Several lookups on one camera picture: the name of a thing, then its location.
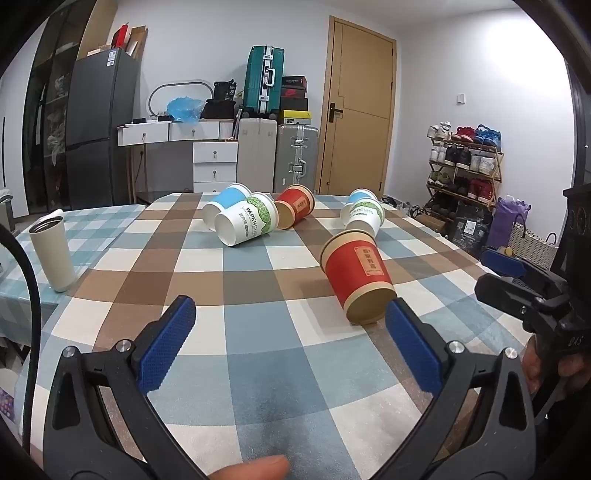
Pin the pair of shoes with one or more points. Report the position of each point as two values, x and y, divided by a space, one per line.
401 205

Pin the light teal checkered tablecloth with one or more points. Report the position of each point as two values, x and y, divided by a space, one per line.
97 226

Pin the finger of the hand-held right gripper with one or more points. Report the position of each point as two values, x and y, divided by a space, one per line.
504 263
508 290

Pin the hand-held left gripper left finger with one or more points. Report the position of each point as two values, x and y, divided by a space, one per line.
168 347

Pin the black printed box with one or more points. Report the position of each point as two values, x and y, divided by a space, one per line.
471 230

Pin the person's right hand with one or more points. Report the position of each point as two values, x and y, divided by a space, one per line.
535 369

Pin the small blue paper cup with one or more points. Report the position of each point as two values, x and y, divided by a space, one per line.
355 197

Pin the large red paper cup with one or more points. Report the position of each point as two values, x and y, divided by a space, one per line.
358 272

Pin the purple gift bag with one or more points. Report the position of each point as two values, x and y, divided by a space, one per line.
505 219

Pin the oval mirror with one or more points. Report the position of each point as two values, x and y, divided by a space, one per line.
159 90

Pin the small red paper cup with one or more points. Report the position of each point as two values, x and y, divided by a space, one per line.
298 203

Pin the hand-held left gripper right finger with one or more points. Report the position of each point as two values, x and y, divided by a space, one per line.
414 351

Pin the black glass cabinet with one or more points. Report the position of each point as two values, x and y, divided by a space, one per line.
46 115

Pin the stack of shoe boxes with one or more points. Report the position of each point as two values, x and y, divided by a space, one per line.
294 99

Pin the white suitcase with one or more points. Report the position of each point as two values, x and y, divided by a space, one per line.
256 154

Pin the rows of shoes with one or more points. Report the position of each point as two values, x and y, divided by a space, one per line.
461 159

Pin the large white green paper cup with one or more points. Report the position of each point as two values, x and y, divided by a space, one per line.
247 221

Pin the grey refrigerator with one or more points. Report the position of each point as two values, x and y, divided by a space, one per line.
99 134

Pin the large blue paper cup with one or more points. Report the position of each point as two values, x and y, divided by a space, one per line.
226 198

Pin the wooden shoe rack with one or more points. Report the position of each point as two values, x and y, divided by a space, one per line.
496 170

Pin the black bag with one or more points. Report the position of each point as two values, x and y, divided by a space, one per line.
220 104

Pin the red box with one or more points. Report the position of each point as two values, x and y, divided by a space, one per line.
121 37

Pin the teal suitcase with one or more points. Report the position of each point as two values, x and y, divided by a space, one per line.
263 78

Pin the silver suitcase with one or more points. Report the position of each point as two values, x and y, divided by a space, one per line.
298 159

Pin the person's left hand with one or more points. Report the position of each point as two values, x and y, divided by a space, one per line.
258 468

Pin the small white green paper cup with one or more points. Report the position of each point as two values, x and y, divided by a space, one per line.
365 221

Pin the woven basket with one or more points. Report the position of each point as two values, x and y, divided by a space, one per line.
533 249

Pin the brown blue checkered tablecloth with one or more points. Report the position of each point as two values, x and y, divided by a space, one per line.
258 332

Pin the blue plastic bag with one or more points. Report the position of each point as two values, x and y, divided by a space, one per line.
184 110

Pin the flat cardboard box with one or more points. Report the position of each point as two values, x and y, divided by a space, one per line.
137 41

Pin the white steel tumbler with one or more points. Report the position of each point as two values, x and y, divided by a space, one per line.
51 254

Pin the wooden door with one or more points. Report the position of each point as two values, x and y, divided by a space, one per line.
358 110

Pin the white dressing desk with drawers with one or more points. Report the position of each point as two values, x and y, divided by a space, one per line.
203 157

